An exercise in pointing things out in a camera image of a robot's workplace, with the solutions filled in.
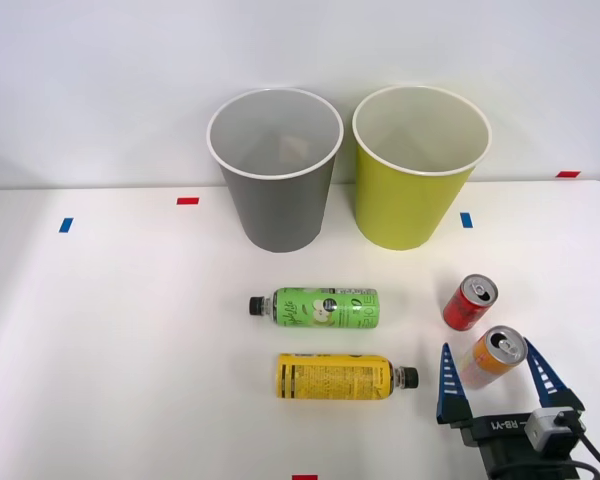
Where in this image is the yellow label plastic bottle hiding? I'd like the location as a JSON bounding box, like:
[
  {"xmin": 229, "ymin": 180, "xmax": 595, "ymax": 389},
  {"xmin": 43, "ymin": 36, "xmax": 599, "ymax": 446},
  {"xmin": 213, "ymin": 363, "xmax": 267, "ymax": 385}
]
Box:
[{"xmin": 275, "ymin": 352, "xmax": 420, "ymax": 402}]

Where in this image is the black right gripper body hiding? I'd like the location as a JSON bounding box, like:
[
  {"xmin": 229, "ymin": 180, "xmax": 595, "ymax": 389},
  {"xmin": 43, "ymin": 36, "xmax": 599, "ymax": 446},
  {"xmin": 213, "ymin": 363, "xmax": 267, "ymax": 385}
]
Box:
[{"xmin": 458, "ymin": 412, "xmax": 589, "ymax": 480}]

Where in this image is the red drink can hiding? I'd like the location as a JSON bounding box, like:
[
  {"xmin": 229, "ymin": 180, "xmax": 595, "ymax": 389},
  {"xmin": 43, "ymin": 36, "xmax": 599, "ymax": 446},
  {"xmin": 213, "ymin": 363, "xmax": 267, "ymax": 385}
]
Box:
[{"xmin": 442, "ymin": 273, "xmax": 500, "ymax": 332}]

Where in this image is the yellow-green plastic waste bin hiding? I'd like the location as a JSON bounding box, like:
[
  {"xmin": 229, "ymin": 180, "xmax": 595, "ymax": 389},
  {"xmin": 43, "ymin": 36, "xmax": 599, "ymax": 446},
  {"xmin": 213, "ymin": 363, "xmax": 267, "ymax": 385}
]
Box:
[{"xmin": 350, "ymin": 84, "xmax": 493, "ymax": 252}]

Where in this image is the green label plastic bottle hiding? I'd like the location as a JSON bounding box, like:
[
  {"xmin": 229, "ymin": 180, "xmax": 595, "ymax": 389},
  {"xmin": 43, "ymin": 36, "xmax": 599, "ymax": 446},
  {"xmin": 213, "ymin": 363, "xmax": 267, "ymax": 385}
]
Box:
[{"xmin": 248, "ymin": 286, "xmax": 382, "ymax": 330}]

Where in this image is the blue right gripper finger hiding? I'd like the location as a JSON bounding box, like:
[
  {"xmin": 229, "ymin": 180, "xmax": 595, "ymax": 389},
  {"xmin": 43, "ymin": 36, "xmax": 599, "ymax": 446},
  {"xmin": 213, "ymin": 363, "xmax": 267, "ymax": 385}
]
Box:
[
  {"xmin": 521, "ymin": 337, "xmax": 587, "ymax": 416},
  {"xmin": 434, "ymin": 342, "xmax": 477, "ymax": 427}
]

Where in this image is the grey plastic waste bin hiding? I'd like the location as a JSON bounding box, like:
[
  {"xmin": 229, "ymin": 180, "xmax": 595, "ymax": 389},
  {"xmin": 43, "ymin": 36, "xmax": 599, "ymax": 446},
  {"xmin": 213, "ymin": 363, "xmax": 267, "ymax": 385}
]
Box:
[{"xmin": 205, "ymin": 87, "xmax": 345, "ymax": 254}]

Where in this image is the orange and white drink can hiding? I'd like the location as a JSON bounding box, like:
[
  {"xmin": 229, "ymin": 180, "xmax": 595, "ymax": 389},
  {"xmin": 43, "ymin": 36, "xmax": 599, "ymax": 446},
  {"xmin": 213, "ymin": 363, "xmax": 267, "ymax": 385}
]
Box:
[{"xmin": 459, "ymin": 325, "xmax": 529, "ymax": 391}]

